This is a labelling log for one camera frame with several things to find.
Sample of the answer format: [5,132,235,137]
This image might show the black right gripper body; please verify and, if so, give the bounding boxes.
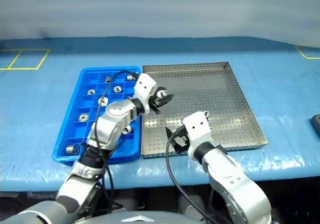
[173,125,189,146]

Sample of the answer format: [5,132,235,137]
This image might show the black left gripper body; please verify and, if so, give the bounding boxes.
[149,91,162,114]

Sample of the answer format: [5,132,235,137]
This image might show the perforated steel tray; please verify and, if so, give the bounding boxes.
[140,61,269,159]

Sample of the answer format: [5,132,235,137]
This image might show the blue plastic compartment tray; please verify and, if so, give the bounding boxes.
[51,66,144,166]

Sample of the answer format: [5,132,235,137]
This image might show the grey robot torso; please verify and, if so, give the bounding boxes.
[0,200,208,224]

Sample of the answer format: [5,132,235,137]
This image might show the blue plastic table cover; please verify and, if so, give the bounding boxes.
[0,36,320,192]

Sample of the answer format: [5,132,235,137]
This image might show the dark grey flat device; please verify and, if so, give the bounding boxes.
[311,113,320,136]

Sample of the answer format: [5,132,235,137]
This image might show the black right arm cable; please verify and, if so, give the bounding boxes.
[165,132,216,224]

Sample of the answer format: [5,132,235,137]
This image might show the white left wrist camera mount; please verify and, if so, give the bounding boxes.
[133,73,158,114]

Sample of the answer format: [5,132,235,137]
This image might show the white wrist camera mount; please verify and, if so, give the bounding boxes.
[181,111,214,160]
[133,73,158,114]

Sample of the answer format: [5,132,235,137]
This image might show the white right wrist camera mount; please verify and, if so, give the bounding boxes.
[181,111,214,160]

